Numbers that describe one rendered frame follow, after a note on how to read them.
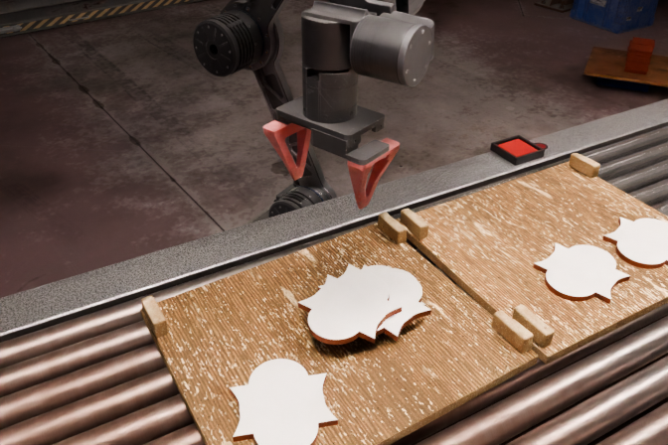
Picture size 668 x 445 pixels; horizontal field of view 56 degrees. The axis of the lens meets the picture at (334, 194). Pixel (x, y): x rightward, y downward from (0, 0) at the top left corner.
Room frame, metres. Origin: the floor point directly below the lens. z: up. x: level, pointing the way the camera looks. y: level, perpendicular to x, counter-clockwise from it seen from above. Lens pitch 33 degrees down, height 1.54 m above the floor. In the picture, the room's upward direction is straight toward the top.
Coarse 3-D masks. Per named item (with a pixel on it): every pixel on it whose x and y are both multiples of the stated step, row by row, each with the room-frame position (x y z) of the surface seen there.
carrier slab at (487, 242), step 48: (480, 192) 0.95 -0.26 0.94; (528, 192) 0.95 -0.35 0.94; (576, 192) 0.95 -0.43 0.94; (624, 192) 0.95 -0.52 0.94; (432, 240) 0.81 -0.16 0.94; (480, 240) 0.81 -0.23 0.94; (528, 240) 0.81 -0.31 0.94; (576, 240) 0.81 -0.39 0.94; (480, 288) 0.69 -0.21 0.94; (528, 288) 0.69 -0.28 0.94; (624, 288) 0.69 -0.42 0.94; (576, 336) 0.60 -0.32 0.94
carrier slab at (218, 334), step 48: (336, 240) 0.81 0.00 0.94; (384, 240) 0.81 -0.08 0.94; (240, 288) 0.69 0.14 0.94; (288, 288) 0.69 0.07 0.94; (432, 288) 0.69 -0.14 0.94; (192, 336) 0.60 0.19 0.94; (240, 336) 0.60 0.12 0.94; (288, 336) 0.60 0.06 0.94; (384, 336) 0.60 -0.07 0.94; (432, 336) 0.60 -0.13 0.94; (480, 336) 0.60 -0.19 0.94; (192, 384) 0.52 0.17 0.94; (240, 384) 0.52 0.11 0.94; (336, 384) 0.52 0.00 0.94; (384, 384) 0.52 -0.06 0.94; (432, 384) 0.52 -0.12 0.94; (480, 384) 0.52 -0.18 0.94; (336, 432) 0.45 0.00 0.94; (384, 432) 0.45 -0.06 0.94
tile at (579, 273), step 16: (560, 256) 0.75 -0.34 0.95; (576, 256) 0.75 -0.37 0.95; (592, 256) 0.75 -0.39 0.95; (608, 256) 0.75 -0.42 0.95; (544, 272) 0.73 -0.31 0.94; (560, 272) 0.71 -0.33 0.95; (576, 272) 0.71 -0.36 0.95; (592, 272) 0.71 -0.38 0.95; (608, 272) 0.71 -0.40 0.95; (560, 288) 0.68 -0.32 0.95; (576, 288) 0.68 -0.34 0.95; (592, 288) 0.68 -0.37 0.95; (608, 288) 0.68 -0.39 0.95
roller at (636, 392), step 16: (656, 368) 0.56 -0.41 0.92; (624, 384) 0.53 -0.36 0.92; (640, 384) 0.53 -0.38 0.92; (656, 384) 0.53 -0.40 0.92; (592, 400) 0.51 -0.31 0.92; (608, 400) 0.50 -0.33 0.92; (624, 400) 0.51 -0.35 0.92; (640, 400) 0.51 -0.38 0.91; (656, 400) 0.52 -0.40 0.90; (560, 416) 0.49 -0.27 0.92; (576, 416) 0.48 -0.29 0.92; (592, 416) 0.48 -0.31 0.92; (608, 416) 0.49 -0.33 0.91; (624, 416) 0.49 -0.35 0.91; (528, 432) 0.47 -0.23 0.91; (544, 432) 0.46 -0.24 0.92; (560, 432) 0.46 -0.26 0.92; (576, 432) 0.46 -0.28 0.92; (592, 432) 0.47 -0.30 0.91
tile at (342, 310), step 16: (336, 288) 0.65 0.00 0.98; (352, 288) 0.65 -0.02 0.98; (368, 288) 0.65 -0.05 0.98; (384, 288) 0.65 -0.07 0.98; (304, 304) 0.61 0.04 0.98; (320, 304) 0.61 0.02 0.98; (336, 304) 0.61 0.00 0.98; (352, 304) 0.61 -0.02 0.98; (368, 304) 0.61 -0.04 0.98; (384, 304) 0.61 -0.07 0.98; (320, 320) 0.58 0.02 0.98; (336, 320) 0.58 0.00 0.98; (352, 320) 0.58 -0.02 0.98; (368, 320) 0.58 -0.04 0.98; (384, 320) 0.59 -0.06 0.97; (320, 336) 0.56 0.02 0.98; (336, 336) 0.56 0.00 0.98; (352, 336) 0.56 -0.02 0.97; (368, 336) 0.56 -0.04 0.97
